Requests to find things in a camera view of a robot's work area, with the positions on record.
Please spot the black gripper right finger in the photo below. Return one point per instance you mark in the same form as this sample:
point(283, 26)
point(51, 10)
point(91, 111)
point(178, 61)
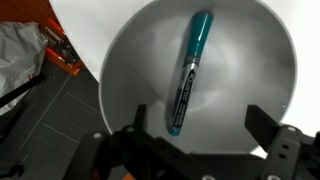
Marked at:
point(261, 125)

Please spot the teal whiteboard marker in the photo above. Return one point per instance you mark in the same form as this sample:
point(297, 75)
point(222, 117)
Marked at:
point(193, 56)

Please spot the orange tool box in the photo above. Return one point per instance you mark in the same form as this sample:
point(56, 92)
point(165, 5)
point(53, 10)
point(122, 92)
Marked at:
point(63, 56)

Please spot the thin black rod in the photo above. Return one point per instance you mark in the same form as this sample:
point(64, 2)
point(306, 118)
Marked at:
point(20, 90)

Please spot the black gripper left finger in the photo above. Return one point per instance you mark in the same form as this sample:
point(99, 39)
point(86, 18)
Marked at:
point(140, 116)

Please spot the grey crumpled plastic bag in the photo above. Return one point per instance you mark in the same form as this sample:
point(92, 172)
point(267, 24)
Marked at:
point(16, 53)

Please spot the white round bowl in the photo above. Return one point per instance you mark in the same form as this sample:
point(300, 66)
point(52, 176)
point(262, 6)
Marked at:
point(240, 76)

